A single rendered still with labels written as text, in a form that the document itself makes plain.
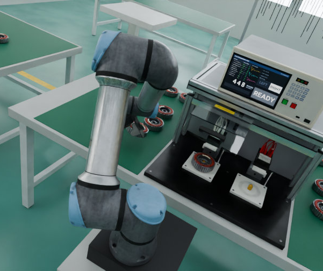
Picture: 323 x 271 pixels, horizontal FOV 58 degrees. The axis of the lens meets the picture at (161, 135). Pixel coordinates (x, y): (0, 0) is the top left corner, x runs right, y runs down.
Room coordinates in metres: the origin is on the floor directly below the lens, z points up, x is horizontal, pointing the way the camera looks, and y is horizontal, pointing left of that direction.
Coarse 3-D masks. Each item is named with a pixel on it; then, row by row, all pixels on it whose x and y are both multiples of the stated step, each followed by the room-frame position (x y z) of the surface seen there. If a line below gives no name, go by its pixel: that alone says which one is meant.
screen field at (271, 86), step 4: (260, 80) 1.24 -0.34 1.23; (264, 80) 1.24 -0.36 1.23; (260, 84) 1.24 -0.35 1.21; (264, 84) 1.23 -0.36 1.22; (268, 84) 1.23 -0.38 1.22; (272, 84) 1.22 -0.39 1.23; (268, 88) 1.23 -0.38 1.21; (272, 88) 1.22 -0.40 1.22; (276, 88) 1.22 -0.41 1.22; (280, 88) 1.21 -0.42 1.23
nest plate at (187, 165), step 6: (192, 156) 1.19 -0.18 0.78; (186, 162) 1.13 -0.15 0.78; (216, 162) 1.19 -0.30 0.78; (186, 168) 1.09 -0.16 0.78; (192, 168) 1.09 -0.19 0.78; (216, 168) 1.15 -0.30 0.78; (198, 174) 1.07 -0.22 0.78; (204, 174) 1.08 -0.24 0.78; (210, 174) 1.09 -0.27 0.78; (210, 180) 1.05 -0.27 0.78
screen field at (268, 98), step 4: (256, 88) 1.24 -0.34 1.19; (256, 92) 1.24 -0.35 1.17; (260, 92) 1.23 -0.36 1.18; (264, 92) 1.23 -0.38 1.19; (268, 92) 1.23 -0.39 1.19; (252, 96) 1.24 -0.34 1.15; (256, 96) 1.24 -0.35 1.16; (260, 96) 1.23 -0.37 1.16; (264, 96) 1.23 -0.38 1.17; (268, 96) 1.22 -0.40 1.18; (272, 96) 1.22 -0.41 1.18; (276, 96) 1.21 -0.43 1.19; (260, 100) 1.23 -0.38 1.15; (264, 100) 1.23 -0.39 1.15; (268, 100) 1.22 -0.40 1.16; (272, 100) 1.22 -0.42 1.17; (272, 104) 1.21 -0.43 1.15
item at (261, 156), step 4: (260, 148) 1.25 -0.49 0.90; (256, 156) 1.17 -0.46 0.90; (260, 156) 1.14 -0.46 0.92; (264, 156) 1.15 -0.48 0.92; (268, 156) 1.16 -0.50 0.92; (256, 160) 1.12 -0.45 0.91; (260, 160) 1.12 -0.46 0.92; (264, 160) 1.12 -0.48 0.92; (268, 160) 1.13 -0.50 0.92; (256, 164) 1.12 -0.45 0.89; (260, 164) 1.11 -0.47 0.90; (264, 164) 1.11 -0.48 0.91; (268, 164) 1.10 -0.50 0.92; (252, 168) 1.10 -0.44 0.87; (256, 168) 1.10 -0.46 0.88; (260, 168) 1.11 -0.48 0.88; (264, 168) 1.10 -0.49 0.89; (268, 168) 1.10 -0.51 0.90; (260, 172) 1.09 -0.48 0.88; (264, 172) 1.09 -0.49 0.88
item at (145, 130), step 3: (132, 123) 1.23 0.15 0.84; (141, 123) 1.27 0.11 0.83; (129, 126) 1.19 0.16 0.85; (141, 126) 1.25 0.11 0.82; (144, 126) 1.25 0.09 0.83; (126, 129) 1.19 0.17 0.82; (129, 129) 1.18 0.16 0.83; (132, 129) 1.18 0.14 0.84; (144, 129) 1.23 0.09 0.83; (147, 129) 1.23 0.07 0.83; (129, 132) 1.18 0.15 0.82; (144, 132) 1.19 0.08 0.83; (147, 132) 1.21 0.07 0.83; (135, 135) 1.17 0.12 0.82; (138, 135) 1.17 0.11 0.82; (144, 135) 1.19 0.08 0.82
